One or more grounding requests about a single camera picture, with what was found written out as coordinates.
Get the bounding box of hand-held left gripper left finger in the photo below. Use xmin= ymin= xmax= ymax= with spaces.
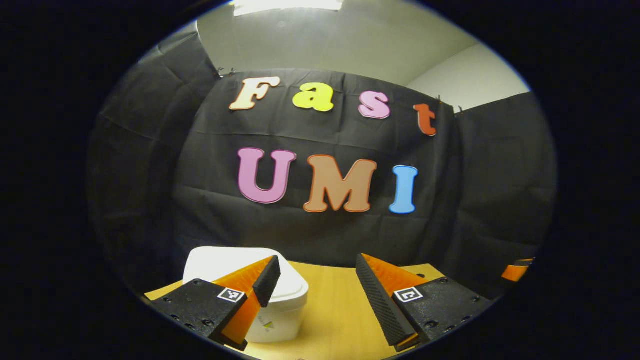
xmin=150 ymin=255 xmax=282 ymax=352

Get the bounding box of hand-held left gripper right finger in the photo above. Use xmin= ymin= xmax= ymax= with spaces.
xmin=355 ymin=252 xmax=493 ymax=353

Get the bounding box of white desktop garbage bin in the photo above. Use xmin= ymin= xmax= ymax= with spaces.
xmin=182 ymin=246 xmax=310 ymax=344

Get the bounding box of wooden desktop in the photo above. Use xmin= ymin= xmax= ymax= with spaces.
xmin=144 ymin=260 xmax=446 ymax=360

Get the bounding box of black backdrop cloth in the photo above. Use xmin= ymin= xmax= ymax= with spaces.
xmin=87 ymin=32 xmax=558 ymax=301

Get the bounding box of ceiling light panel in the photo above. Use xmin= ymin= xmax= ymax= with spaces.
xmin=232 ymin=0 xmax=345 ymax=17

